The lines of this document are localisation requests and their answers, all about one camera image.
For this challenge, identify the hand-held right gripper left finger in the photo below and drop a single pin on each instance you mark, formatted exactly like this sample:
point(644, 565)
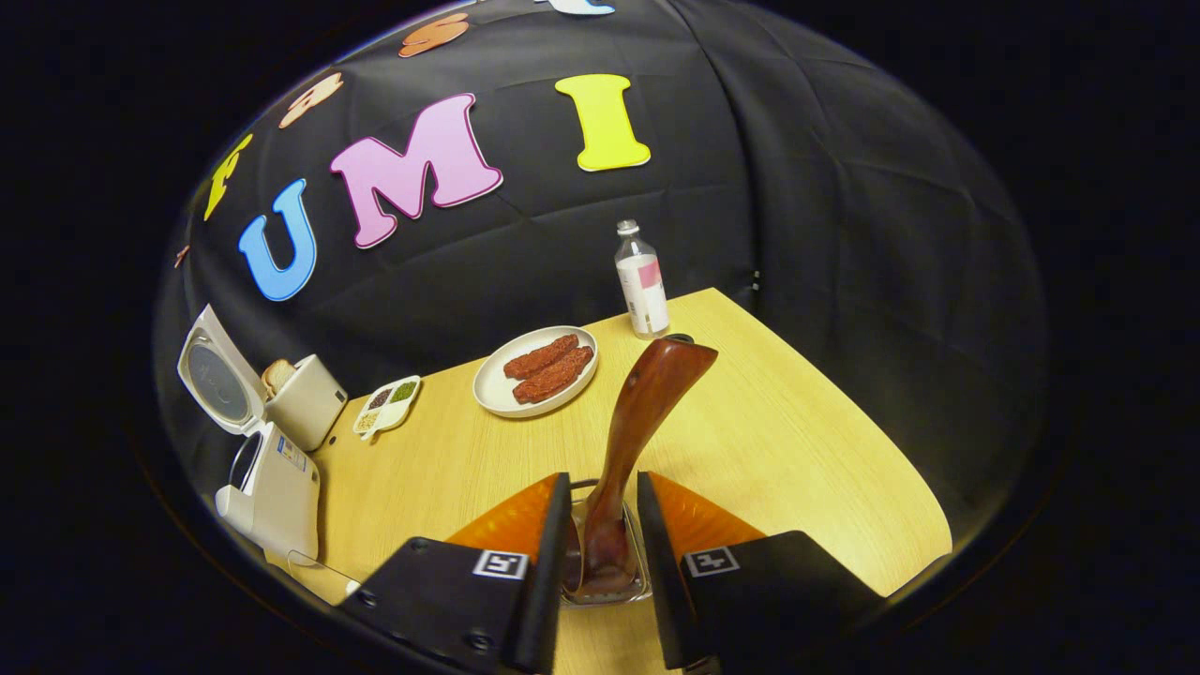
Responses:
point(548, 581)

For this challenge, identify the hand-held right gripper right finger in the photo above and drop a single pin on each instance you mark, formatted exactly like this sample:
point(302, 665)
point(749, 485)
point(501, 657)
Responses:
point(661, 581)

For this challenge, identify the brown wooden spoon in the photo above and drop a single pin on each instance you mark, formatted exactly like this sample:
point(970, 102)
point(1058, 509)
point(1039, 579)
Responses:
point(647, 394)

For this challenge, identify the white rice cooker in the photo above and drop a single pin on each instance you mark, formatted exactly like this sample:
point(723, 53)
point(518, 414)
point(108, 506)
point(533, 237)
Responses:
point(281, 487)

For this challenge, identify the white round plate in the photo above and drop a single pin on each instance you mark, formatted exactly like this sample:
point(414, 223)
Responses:
point(489, 389)

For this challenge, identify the red sausage piece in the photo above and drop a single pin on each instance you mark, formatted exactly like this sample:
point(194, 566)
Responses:
point(555, 375)
point(542, 356)

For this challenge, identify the white divided grain dish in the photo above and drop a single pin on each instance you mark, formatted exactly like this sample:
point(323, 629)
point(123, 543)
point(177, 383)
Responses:
point(386, 410)

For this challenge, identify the clear bottle with pink label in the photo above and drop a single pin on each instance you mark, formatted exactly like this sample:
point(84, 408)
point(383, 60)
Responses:
point(645, 300)

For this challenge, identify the white toaster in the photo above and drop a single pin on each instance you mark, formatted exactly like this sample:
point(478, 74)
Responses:
point(314, 408)

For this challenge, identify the toast bread slice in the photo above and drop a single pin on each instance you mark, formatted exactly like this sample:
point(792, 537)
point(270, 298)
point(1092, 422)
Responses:
point(277, 377)

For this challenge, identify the black backdrop cloth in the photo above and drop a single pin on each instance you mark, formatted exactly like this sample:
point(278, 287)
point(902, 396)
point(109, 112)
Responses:
point(844, 187)

